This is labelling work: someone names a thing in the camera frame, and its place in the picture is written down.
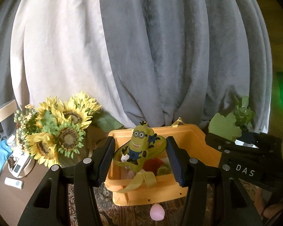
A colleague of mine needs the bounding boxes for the beige sheer curtain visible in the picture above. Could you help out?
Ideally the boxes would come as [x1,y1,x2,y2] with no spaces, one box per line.
[10,0,133,128]

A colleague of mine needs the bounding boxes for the white remote control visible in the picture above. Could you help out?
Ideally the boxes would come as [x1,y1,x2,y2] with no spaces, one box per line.
[4,177,23,190]

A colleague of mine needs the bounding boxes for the grey curtain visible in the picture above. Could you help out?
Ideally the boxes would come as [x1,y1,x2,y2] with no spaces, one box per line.
[0,0,272,131]

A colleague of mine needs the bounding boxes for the orange plastic storage crate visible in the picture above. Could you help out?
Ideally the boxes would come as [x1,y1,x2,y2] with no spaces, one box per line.
[105,119,221,206]

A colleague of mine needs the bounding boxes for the person right hand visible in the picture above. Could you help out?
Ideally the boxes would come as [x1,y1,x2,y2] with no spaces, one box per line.
[254,187,283,220]

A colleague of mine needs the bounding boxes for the green pothos plant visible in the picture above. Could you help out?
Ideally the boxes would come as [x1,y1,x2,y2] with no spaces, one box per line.
[234,96,255,132]

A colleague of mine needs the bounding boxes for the red fluffy pompom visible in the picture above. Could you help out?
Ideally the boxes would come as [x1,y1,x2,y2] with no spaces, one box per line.
[142,158,163,176]

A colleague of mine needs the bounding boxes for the artificial sunflower bouquet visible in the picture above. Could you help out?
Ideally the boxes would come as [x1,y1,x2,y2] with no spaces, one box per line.
[14,91,123,167]

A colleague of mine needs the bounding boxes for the pink egg sponge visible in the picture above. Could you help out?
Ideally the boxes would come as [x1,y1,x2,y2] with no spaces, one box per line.
[150,204,165,221]

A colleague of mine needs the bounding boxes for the minion rubber toy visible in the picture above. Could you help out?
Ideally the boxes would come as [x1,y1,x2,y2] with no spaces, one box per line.
[113,121,167,173]

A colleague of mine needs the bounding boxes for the patterned oriental rug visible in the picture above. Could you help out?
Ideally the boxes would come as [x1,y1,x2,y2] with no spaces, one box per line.
[67,180,262,226]

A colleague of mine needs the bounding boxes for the green yellow plush toy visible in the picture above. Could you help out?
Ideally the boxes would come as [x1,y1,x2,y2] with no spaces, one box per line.
[157,160,173,176]

